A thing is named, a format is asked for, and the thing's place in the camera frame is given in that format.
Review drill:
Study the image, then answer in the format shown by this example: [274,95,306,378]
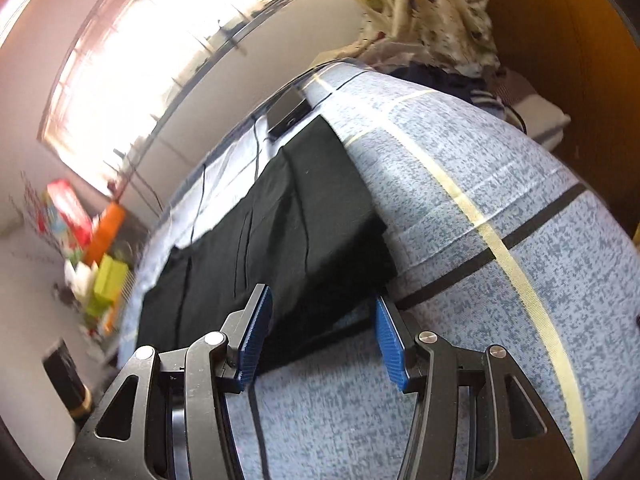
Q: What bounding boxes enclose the blue patterned bed sheet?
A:
[117,58,629,480]

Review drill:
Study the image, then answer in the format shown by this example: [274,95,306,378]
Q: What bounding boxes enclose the white patterned curtain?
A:
[314,0,500,77]

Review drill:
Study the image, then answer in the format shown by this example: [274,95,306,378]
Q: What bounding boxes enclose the black charging cable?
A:
[188,161,208,246]

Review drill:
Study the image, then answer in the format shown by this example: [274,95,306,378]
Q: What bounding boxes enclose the red flat box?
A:
[46,179,93,246]

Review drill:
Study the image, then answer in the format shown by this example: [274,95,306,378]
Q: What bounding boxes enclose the lime green box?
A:
[86,255,129,318]

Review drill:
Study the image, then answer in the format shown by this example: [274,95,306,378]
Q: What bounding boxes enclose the black pants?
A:
[137,116,397,373]

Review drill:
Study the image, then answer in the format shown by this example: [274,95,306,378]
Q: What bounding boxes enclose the orange box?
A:
[82,202,126,266]

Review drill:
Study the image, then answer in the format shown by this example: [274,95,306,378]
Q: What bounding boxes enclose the black smartphone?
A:
[266,87,311,140]

